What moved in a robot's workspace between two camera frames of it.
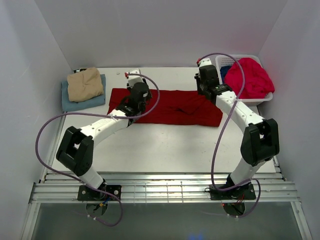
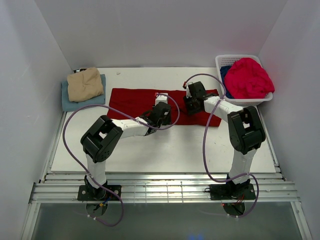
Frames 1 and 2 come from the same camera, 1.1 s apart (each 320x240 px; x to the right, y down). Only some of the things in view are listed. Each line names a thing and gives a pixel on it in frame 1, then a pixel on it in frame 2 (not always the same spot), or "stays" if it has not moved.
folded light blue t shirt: (68, 106) stays
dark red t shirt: (183, 109) stays
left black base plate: (86, 193) stays
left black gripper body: (142, 107) → (166, 121)
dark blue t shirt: (223, 69) stays
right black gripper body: (200, 85) → (190, 106)
